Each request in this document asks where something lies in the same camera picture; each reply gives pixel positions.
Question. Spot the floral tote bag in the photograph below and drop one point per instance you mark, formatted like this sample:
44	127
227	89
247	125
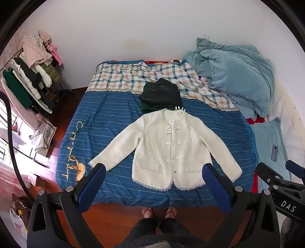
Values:
45	136

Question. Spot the metal clothes rack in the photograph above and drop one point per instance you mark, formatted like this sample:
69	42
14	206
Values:
58	95

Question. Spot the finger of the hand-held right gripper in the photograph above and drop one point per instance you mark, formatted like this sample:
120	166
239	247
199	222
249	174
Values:
295	168
269	174

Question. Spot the grey smartphone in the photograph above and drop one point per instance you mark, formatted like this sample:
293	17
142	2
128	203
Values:
274	153

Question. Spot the pink plastic hanger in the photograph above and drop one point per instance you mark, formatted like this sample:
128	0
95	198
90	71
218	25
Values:
55	54

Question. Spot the blue striped bedsheet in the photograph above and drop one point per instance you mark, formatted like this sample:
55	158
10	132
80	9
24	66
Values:
112	124

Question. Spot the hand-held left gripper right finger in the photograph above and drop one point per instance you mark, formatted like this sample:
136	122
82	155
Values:
216	188

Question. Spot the grey fuzzy robe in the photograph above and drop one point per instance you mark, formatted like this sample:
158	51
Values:
162	242

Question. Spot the person's right forearm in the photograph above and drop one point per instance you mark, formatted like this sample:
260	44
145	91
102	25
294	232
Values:
292	229

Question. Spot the person's left sandal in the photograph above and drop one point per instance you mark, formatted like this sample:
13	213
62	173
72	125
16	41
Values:
146	212

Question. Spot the red cloth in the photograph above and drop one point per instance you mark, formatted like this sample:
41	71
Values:
255	121

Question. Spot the white plastic bag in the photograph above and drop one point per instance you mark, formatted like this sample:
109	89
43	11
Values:
19	224

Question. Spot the plaid blanket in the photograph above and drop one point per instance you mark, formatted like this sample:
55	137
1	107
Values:
119	78

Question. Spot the white tweed jacket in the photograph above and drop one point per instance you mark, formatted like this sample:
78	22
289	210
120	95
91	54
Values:
162	152

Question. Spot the light blue duvet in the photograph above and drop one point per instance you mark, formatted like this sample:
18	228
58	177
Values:
233	71

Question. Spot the white quilted mattress pad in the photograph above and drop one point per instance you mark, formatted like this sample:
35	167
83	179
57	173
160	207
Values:
290	114

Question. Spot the green garment with white stripes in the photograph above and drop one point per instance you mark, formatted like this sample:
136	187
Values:
149	108

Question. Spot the light blue pillow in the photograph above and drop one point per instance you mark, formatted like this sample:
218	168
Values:
264	140

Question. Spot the person's right leg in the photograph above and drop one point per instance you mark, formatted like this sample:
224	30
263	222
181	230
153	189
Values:
171	227

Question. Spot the person's leg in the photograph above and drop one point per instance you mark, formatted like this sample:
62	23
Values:
143	229
171	227

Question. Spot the person's right sandal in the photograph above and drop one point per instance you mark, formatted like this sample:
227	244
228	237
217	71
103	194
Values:
171	212

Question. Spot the folded black jacket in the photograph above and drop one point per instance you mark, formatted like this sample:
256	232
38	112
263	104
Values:
162	91

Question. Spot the person's left leg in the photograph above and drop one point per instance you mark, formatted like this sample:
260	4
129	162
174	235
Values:
143	229

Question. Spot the white puffer jacket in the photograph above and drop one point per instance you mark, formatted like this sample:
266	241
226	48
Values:
26	81

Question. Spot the olive green vest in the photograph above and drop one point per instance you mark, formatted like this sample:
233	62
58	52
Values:
50	71

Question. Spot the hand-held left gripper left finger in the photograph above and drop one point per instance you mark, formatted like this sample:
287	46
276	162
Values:
91	188

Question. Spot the hanging green garment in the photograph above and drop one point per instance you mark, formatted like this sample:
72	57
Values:
16	88

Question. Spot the person's sandal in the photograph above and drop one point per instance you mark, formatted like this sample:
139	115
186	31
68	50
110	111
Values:
171	212
146	212

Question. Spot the pink coat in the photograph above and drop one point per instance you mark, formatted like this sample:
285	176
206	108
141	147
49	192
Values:
35	50

